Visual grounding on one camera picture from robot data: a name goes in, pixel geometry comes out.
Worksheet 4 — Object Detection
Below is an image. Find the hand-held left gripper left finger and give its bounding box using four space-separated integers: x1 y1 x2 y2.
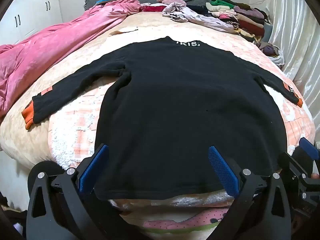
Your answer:
26 144 140 240

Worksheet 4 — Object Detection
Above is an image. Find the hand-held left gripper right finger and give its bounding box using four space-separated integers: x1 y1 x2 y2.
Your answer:
200 145 293 240

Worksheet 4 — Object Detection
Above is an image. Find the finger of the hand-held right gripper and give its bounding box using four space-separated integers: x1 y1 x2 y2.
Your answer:
278 152 297 178
298 137 320 162

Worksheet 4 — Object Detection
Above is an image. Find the black sweater with orange cuffs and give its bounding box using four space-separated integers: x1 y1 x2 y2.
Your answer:
21 35 303 201

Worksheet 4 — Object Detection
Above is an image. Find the bag of clothes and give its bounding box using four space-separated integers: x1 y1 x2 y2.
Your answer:
260 42 285 65

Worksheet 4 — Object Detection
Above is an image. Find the stack of folded clothes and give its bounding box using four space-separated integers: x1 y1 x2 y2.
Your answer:
205 0 269 43

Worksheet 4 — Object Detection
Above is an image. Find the peach and white plaid blanket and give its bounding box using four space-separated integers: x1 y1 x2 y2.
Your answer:
47 27 317 208

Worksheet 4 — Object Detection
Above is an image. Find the pink dotted cloth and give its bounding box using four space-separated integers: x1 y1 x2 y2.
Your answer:
141 209 227 232

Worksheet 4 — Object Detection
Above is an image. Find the beige bed sheet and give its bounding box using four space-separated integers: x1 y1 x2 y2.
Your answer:
0 11 250 170

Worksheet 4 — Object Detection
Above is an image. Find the white satin curtain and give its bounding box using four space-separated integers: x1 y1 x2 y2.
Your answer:
265 0 320 135

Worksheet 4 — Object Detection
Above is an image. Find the grey cushion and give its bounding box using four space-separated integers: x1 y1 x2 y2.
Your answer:
264 21 273 43

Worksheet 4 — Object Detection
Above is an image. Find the pink quilt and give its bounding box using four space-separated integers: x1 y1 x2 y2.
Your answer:
0 0 142 119

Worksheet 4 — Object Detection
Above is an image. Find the lilac crumpled garment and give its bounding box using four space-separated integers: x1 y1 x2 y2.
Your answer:
162 2 240 33

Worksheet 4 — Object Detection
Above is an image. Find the black crumpled garment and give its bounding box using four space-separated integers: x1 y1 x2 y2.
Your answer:
186 4 213 17

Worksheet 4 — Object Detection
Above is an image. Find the red cloth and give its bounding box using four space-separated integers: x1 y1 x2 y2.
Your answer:
141 4 167 13

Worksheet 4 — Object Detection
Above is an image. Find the white wardrobe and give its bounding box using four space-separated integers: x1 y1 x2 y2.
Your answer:
0 0 63 47

